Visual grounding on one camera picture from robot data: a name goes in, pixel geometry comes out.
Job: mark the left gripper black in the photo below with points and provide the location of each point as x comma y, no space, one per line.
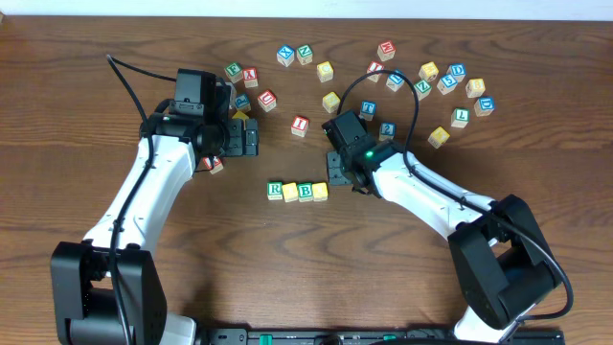
244,137

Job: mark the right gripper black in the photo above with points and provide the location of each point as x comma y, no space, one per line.
335,171

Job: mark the yellow O block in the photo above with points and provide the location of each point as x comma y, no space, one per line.
320,191
290,192

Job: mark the green B block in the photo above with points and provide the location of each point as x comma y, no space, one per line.
305,192

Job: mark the green R block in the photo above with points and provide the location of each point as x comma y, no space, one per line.
275,190

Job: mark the blue T block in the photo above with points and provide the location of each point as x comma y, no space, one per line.
367,110

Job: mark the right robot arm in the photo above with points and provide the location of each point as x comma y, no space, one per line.
503,263

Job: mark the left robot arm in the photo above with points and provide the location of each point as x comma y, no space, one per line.
106,288

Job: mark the yellow block left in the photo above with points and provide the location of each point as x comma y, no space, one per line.
241,115

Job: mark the red A block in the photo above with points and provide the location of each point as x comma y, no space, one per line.
212,165

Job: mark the blue P block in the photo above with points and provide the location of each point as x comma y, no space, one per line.
242,103

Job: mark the red U block far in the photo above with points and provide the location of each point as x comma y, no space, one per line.
267,100

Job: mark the red I block near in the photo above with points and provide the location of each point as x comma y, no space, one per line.
299,126

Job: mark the red i block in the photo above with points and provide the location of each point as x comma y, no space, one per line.
299,126
374,66

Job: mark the red Y block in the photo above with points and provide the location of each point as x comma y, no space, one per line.
250,77

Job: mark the blue 2 block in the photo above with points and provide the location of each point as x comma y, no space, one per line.
387,131

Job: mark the green F block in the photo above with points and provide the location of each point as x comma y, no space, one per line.
234,72

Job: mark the yellow block centre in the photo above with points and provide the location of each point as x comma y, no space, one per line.
331,102

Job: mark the blue X block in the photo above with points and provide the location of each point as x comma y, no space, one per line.
285,55

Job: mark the green N block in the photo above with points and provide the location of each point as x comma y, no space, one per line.
304,54

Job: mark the yellow C block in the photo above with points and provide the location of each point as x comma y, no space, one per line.
325,71

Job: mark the yellow K block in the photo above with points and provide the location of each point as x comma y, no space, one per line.
438,137

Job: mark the blue L block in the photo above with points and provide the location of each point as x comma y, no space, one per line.
395,80

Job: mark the red I block far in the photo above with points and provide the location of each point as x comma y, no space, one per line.
374,66

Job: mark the green Z block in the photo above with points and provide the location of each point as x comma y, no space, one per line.
423,89

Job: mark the green 7 block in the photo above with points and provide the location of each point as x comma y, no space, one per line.
460,117

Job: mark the yellow block far right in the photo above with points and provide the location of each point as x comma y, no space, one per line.
429,71

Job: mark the blue 5 block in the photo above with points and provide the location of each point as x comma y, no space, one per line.
446,84

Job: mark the blue D block far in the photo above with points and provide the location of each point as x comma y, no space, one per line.
457,71

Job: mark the blue d block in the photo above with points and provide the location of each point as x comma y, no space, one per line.
484,106
457,71

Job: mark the blue D block right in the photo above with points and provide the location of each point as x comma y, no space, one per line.
484,106

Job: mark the yellow 8 block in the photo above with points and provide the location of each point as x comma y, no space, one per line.
475,88

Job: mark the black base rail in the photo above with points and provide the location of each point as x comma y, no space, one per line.
244,337

